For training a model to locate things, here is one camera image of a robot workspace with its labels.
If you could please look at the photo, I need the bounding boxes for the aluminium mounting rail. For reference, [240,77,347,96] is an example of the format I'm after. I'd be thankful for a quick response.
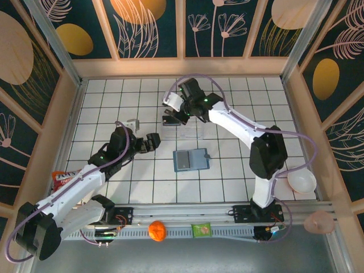
[30,202,338,226]

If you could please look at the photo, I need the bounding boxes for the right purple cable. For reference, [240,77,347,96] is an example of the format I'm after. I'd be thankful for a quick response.
[163,73,319,244]

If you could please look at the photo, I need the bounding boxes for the pink plastic cup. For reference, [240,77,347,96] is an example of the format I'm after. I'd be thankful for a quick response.
[303,210,336,235]

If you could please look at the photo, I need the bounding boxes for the purple cable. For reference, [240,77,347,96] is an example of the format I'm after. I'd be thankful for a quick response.
[163,73,319,244]
[5,121,134,264]

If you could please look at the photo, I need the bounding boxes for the green snack packet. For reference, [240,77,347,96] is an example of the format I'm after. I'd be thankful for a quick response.
[191,222,213,239]

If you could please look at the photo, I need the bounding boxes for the orange ball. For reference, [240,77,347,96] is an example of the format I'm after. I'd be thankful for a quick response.
[148,220,167,242]

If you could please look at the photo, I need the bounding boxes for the white slotted cable duct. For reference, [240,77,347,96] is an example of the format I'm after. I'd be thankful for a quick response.
[39,227,257,242]

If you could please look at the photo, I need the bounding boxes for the teal leather card holder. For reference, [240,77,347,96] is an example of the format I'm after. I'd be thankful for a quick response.
[172,147,212,172]

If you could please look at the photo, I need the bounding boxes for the black VIP card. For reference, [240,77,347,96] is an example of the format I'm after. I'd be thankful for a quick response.
[162,115,183,127]
[176,150,191,170]

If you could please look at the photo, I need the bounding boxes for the small control board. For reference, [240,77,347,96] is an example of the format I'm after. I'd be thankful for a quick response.
[93,227,119,247]
[253,225,287,244]

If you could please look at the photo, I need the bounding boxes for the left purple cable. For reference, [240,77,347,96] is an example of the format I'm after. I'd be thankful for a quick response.
[5,121,134,264]

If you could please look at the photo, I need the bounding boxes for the white bowl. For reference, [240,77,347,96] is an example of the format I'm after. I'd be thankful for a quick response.
[287,168,317,195]

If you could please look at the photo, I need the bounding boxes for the aluminium frame post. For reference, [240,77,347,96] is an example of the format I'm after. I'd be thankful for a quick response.
[280,0,333,83]
[22,0,85,88]

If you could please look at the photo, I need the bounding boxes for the red snack bag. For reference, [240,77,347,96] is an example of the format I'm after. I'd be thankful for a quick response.
[51,170,83,197]

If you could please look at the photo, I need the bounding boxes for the clear plastic tray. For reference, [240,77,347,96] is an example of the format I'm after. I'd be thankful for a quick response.
[159,110,207,140]

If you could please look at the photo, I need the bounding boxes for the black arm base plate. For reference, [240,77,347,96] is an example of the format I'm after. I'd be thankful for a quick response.
[232,204,285,224]
[81,206,134,227]

